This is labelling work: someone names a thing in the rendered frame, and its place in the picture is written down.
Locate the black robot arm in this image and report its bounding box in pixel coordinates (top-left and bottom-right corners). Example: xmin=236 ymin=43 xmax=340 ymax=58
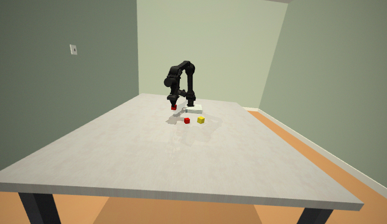
xmin=164 ymin=61 xmax=196 ymax=107

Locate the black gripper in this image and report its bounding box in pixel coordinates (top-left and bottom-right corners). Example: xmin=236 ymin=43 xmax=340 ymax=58
xmin=167 ymin=86 xmax=180 ymax=107

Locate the yellow cube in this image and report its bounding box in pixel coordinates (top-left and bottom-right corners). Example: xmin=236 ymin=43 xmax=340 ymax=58
xmin=197 ymin=116 xmax=205 ymax=124

